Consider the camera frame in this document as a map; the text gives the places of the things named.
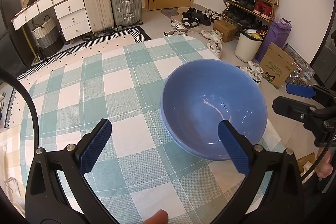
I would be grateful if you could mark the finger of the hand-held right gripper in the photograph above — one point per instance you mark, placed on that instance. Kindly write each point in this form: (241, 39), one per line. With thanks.
(288, 106)
(299, 90)

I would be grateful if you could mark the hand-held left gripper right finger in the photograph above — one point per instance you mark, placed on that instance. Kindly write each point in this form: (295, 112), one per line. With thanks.
(235, 148)

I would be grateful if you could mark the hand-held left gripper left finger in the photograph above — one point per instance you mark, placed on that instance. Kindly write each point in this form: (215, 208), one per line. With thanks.
(95, 145)

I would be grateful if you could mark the light blue ribbed bowl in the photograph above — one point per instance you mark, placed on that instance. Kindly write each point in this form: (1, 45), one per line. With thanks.
(194, 153)

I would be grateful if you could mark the person's right hand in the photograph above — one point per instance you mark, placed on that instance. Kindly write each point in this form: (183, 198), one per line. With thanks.
(324, 166)

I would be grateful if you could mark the person's left hand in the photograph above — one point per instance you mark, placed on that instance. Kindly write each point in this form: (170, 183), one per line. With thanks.
(156, 217)

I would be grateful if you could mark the patterned foil bag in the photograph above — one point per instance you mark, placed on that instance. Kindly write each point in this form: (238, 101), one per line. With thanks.
(302, 66)

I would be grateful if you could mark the green print cardboard box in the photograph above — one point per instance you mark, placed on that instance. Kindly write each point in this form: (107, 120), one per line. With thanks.
(275, 69)

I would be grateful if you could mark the brown paper bag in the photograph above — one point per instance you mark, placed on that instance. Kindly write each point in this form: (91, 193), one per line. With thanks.
(307, 163)

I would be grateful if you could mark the white green sneaker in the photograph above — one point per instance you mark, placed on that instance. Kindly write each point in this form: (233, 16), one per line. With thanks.
(248, 74)
(256, 66)

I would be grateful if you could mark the purple bag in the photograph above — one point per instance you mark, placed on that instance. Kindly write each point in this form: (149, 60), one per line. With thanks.
(275, 35)

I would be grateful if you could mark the green white checked tablecloth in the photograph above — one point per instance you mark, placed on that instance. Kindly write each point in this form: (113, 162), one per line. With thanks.
(105, 82)

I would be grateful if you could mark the white trash bin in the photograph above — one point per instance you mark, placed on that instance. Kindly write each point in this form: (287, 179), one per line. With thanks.
(246, 48)

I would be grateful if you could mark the small brown cardboard box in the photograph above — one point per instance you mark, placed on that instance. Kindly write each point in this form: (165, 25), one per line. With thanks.
(224, 31)

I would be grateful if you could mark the grey white woven basket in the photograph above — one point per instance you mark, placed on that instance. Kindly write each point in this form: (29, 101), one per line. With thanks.
(48, 37)

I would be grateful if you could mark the scattered shoes group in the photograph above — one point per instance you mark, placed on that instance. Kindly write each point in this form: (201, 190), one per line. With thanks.
(191, 22)

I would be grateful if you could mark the white dressing table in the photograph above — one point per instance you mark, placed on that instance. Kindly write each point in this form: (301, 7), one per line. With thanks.
(71, 16)

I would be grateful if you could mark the white suitcase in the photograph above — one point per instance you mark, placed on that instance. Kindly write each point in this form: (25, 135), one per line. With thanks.
(97, 3)

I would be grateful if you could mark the grey doormat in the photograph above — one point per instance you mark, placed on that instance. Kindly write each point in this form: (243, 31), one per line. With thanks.
(169, 12)

